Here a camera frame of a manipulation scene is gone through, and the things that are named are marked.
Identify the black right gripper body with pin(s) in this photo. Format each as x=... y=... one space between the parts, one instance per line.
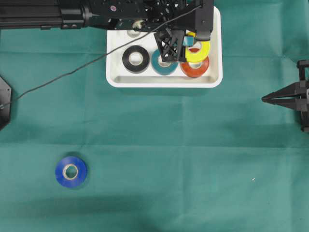
x=302 y=65

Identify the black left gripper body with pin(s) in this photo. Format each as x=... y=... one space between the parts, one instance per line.
x=166 y=19

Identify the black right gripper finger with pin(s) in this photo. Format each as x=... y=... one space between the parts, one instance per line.
x=290 y=103
x=288 y=91

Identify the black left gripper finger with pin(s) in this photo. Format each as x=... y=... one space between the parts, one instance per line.
x=188 y=41

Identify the yellow tape roll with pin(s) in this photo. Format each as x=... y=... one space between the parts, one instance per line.
x=200 y=54

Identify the red tape roll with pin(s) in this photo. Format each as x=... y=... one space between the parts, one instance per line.
x=195 y=70

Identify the teal tape roll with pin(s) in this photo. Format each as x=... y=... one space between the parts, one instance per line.
x=162 y=67

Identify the white tape roll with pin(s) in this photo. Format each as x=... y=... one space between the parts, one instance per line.
x=133 y=34

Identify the black tape roll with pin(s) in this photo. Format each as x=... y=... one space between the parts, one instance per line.
x=136 y=59

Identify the blue tape roll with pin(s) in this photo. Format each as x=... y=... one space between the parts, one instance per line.
x=71 y=172

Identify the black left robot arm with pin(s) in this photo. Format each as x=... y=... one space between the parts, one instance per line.
x=77 y=14

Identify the white plastic tray case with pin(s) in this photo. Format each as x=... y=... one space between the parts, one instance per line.
x=118 y=76

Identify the green table cloth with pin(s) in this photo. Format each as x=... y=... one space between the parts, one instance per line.
x=169 y=159

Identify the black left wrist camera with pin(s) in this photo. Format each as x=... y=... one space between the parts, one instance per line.
x=204 y=19

